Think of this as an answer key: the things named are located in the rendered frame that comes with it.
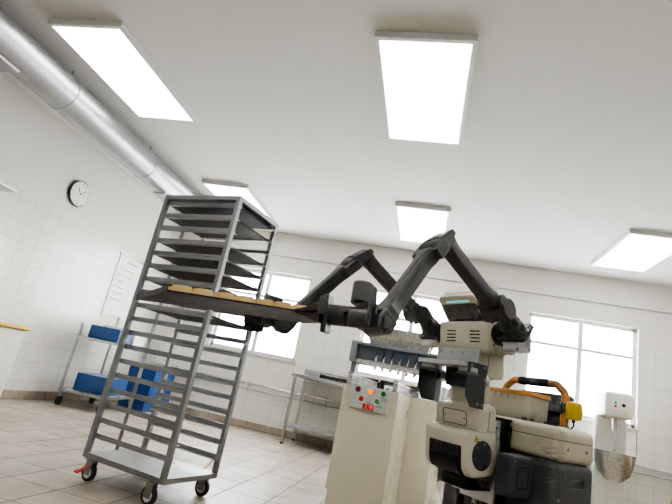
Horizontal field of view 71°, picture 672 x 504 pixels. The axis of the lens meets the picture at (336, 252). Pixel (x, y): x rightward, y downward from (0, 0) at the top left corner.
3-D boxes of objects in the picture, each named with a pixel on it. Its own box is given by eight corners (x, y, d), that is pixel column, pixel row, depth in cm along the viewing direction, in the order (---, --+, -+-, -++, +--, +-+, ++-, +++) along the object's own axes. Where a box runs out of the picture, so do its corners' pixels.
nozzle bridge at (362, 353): (353, 385, 397) (360, 345, 407) (440, 403, 375) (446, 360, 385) (343, 383, 367) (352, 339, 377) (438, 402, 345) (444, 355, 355)
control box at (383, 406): (349, 406, 294) (353, 383, 297) (387, 414, 286) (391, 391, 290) (348, 406, 290) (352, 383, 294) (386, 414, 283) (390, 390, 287)
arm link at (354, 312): (368, 325, 124) (370, 332, 129) (371, 300, 126) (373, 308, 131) (342, 323, 125) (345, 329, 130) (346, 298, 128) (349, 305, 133)
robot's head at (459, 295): (469, 311, 210) (456, 281, 208) (509, 310, 193) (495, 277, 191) (449, 328, 203) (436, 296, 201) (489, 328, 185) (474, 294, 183)
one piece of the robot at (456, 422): (455, 465, 206) (458, 323, 218) (532, 490, 174) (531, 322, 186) (409, 469, 192) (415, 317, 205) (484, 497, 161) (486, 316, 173)
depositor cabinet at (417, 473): (359, 479, 461) (374, 391, 484) (434, 499, 439) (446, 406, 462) (321, 500, 345) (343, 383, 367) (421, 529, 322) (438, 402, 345)
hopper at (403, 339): (369, 346, 402) (372, 330, 406) (436, 358, 385) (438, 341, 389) (362, 341, 376) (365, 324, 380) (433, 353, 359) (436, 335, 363)
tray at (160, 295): (305, 323, 176) (305, 319, 177) (369, 322, 143) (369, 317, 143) (135, 299, 146) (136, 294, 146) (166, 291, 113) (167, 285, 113)
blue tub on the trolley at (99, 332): (101, 339, 593) (105, 327, 598) (130, 345, 587) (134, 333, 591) (86, 336, 565) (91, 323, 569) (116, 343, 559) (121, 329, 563)
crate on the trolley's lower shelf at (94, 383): (96, 389, 607) (101, 373, 613) (124, 395, 604) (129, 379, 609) (71, 389, 553) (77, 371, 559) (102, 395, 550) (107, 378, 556)
